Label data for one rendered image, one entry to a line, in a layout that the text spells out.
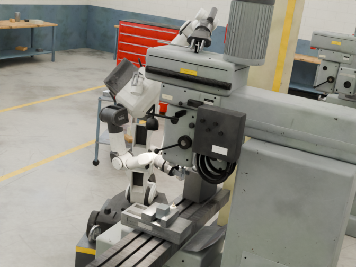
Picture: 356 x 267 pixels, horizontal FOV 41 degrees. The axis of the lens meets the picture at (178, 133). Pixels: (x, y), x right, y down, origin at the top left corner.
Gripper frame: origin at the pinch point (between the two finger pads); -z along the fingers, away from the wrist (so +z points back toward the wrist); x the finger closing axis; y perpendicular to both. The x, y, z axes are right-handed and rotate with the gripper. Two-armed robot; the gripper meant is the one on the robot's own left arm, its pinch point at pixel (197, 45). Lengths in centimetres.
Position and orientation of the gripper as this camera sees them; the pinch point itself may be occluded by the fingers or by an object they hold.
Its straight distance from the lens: 241.0
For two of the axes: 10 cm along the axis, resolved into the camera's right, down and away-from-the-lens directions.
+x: -9.6, -1.8, 2.0
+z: 2.7, -7.1, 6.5
